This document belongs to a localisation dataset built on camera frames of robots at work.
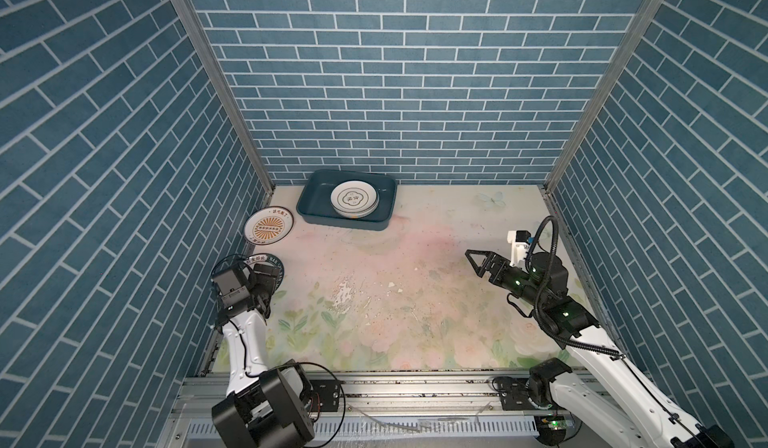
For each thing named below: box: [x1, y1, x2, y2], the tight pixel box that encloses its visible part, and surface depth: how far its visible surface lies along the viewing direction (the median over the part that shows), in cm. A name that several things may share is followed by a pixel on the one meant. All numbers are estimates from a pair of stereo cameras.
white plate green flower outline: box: [330, 180, 380, 219], surface depth 114 cm
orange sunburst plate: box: [243, 206, 295, 246], surface depth 110 cm
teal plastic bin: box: [296, 169, 398, 231], surface depth 114 cm
